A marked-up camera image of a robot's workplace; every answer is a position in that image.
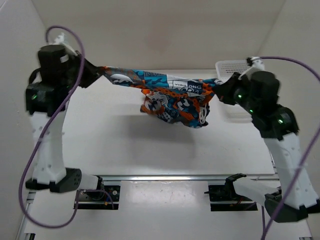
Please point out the aluminium front rail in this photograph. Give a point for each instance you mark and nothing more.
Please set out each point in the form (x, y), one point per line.
(168, 177)

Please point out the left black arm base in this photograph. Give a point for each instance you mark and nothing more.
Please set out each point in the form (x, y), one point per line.
(100, 200)

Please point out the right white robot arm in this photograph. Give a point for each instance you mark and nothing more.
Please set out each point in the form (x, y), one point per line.
(295, 198)

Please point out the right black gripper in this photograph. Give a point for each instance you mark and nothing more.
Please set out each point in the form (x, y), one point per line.
(226, 90)

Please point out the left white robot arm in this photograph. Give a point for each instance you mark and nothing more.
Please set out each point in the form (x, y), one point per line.
(46, 102)

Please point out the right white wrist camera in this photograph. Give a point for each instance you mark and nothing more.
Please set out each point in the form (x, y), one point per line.
(255, 64)

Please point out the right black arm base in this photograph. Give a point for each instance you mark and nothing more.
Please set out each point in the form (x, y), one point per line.
(223, 198)

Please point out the colourful patterned shorts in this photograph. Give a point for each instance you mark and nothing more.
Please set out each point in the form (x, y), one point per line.
(172, 99)

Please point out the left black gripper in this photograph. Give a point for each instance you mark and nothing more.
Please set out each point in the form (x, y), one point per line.
(92, 73)

